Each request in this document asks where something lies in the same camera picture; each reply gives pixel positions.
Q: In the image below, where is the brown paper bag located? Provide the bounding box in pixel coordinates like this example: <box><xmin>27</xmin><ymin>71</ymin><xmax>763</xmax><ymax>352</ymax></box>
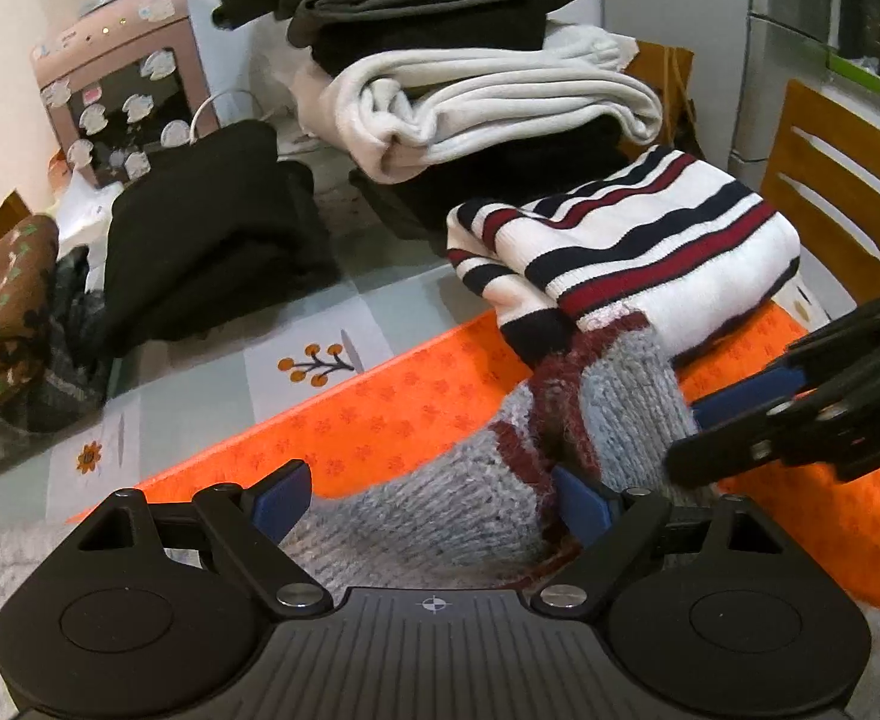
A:
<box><xmin>623</xmin><ymin>41</ymin><xmax>699</xmax><ymax>158</ymax></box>

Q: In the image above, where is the black folded sweater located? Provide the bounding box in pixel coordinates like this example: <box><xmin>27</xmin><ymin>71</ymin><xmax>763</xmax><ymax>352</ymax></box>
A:
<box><xmin>102</xmin><ymin>120</ymin><xmax>340</xmax><ymax>357</ymax></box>

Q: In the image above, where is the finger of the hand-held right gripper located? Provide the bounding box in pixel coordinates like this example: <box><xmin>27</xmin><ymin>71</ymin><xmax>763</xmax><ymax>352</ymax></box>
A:
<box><xmin>765</xmin><ymin>289</ymin><xmax>880</xmax><ymax>398</ymax></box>
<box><xmin>666</xmin><ymin>375</ymin><xmax>880</xmax><ymax>482</ymax></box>

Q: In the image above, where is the black folded garment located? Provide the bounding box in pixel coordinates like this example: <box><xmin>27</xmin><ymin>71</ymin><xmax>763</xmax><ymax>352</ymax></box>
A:
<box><xmin>348</xmin><ymin>116</ymin><xmax>636</xmax><ymax>260</ymax></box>
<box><xmin>311</xmin><ymin>0</ymin><xmax>549</xmax><ymax>80</ymax></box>

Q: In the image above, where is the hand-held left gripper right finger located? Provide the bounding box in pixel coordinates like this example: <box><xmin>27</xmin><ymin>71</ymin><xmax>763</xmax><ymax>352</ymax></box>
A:
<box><xmin>530</xmin><ymin>465</ymin><xmax>789</xmax><ymax>616</ymax></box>

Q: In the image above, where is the striped white folded sweater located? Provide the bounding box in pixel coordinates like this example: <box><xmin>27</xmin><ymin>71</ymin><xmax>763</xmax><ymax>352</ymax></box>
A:
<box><xmin>446</xmin><ymin>144</ymin><xmax>802</xmax><ymax>372</ymax></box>

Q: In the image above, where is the brown floral folded garment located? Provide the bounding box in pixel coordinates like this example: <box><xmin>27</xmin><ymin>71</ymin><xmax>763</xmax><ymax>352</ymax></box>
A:
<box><xmin>0</xmin><ymin>214</ymin><xmax>62</xmax><ymax>410</ymax></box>

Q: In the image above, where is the white cable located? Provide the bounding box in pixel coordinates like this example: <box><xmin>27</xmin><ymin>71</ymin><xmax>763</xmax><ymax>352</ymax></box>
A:
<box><xmin>188</xmin><ymin>88</ymin><xmax>306</xmax><ymax>147</ymax></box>

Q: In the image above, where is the grey plaid folded garment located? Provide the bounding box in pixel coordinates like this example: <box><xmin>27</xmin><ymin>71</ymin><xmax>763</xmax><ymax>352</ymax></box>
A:
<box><xmin>0</xmin><ymin>247</ymin><xmax>115</xmax><ymax>477</ymax></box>

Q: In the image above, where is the pink water dispenser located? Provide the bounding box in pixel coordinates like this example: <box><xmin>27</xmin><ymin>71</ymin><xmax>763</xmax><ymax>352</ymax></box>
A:
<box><xmin>31</xmin><ymin>0</ymin><xmax>220</xmax><ymax>188</ymax></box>

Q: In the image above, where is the silver refrigerator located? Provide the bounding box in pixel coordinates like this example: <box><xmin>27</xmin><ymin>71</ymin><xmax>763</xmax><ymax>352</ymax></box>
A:
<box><xmin>728</xmin><ymin>0</ymin><xmax>880</xmax><ymax>166</ymax></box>

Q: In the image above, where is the floral tablecloth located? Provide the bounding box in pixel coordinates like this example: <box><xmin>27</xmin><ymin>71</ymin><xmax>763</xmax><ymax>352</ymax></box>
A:
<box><xmin>0</xmin><ymin>150</ymin><xmax>846</xmax><ymax>541</ymax></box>

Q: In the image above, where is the orange patterned mat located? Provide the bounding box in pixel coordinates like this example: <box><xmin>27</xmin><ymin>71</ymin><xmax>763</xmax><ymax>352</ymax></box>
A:
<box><xmin>65</xmin><ymin>300</ymin><xmax>880</xmax><ymax>631</ymax></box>

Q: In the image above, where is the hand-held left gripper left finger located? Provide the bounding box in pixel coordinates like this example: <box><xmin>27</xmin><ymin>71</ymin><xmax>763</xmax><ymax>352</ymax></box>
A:
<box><xmin>72</xmin><ymin>459</ymin><xmax>334</xmax><ymax>616</ymax></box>

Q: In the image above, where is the grey knit sweater maroon trim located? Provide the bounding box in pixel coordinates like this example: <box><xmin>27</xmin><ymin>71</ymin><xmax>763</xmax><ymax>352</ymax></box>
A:
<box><xmin>0</xmin><ymin>313</ymin><xmax>880</xmax><ymax>720</ymax></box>

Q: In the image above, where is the white folded garment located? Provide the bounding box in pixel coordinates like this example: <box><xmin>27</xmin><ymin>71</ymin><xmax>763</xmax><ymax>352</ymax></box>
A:
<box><xmin>290</xmin><ymin>24</ymin><xmax>666</xmax><ymax>185</ymax></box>

